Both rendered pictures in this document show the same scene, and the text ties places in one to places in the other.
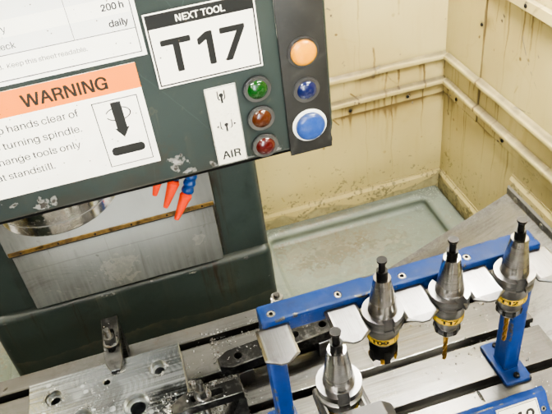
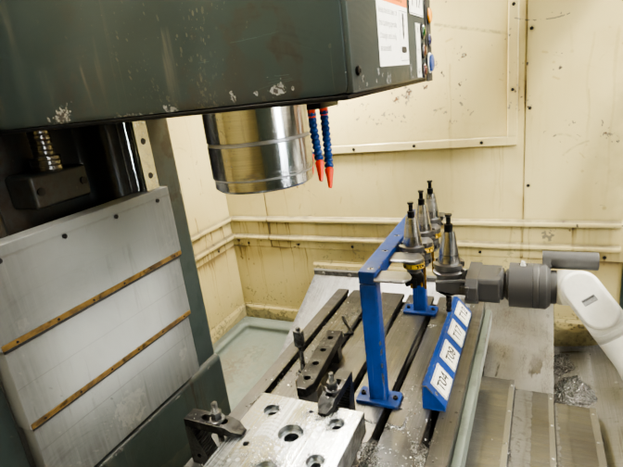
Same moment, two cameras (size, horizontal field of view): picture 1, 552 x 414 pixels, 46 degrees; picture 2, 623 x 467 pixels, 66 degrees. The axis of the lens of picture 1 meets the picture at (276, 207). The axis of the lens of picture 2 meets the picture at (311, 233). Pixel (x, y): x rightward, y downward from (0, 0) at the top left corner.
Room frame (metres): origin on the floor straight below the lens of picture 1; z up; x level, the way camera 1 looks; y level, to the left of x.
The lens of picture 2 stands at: (0.21, 0.84, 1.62)
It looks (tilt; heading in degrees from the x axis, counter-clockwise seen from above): 18 degrees down; 308
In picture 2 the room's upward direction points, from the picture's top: 7 degrees counter-clockwise
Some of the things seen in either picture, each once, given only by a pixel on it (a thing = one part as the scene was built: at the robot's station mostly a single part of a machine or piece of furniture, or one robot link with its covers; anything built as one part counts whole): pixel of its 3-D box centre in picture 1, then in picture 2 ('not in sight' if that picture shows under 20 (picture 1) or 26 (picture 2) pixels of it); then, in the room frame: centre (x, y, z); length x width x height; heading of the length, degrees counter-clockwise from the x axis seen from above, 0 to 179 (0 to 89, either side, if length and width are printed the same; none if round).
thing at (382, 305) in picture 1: (382, 293); (412, 230); (0.66, -0.14, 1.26); 0.04 x 0.04 x 0.07
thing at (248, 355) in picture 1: (282, 349); (321, 367); (0.85, 0.03, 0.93); 0.26 x 0.05 x 0.06; 106
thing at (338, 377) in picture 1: (338, 365); (448, 246); (0.54, -0.05, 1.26); 0.04 x 0.04 x 0.07
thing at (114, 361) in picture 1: (115, 351); (217, 433); (0.87, 0.36, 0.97); 0.13 x 0.03 x 0.15; 11
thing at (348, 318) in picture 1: (348, 324); (407, 258); (0.65, -0.08, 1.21); 0.07 x 0.05 x 0.01; 11
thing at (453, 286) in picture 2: (319, 411); (451, 287); (0.53, -0.02, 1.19); 0.06 x 0.02 x 0.03; 11
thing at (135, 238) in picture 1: (103, 195); (111, 325); (1.15, 0.37, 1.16); 0.48 x 0.05 x 0.51; 101
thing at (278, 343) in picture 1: (278, 346); (394, 277); (0.63, 0.03, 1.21); 0.07 x 0.05 x 0.01; 11
